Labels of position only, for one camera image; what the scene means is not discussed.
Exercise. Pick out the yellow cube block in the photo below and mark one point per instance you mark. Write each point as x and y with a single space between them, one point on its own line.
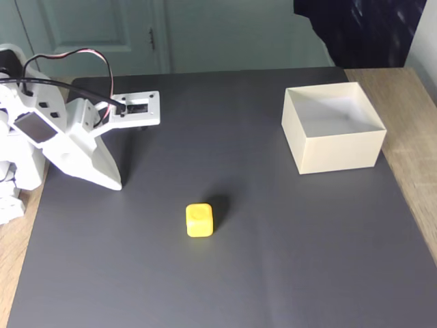
199 222

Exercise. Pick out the white open box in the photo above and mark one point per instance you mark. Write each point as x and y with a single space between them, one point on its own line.
341 150

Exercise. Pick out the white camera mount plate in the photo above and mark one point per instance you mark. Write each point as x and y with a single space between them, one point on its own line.
140 116

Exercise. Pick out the dark grey table mat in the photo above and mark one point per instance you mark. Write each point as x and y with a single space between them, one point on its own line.
218 266

